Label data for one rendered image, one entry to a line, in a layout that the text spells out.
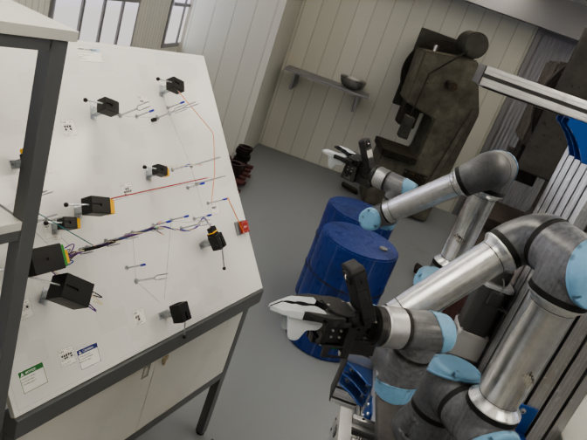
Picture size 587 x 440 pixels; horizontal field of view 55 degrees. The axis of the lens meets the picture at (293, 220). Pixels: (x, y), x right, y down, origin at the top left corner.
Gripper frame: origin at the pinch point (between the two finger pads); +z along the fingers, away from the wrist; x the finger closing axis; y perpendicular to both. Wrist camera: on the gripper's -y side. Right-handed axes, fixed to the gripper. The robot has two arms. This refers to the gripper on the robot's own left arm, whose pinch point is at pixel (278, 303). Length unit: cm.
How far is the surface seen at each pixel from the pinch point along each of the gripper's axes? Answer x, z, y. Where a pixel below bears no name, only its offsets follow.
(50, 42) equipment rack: 35, 41, -29
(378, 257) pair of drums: 201, -149, 53
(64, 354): 70, 26, 54
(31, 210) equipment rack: 41, 40, 4
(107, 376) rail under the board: 74, 13, 63
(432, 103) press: 490, -343, -52
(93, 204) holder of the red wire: 86, 25, 15
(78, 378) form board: 69, 21, 61
